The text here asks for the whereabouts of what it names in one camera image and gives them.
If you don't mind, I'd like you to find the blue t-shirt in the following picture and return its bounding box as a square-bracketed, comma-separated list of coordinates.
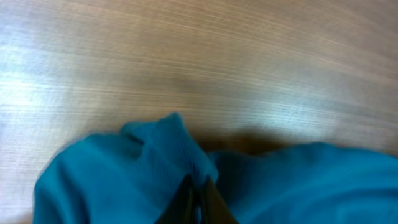
[33, 113, 397, 223]

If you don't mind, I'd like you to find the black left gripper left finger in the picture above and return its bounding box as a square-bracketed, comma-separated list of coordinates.
[155, 175, 197, 224]

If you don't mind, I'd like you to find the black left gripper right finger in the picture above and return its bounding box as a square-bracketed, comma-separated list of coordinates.
[199, 178, 238, 224]

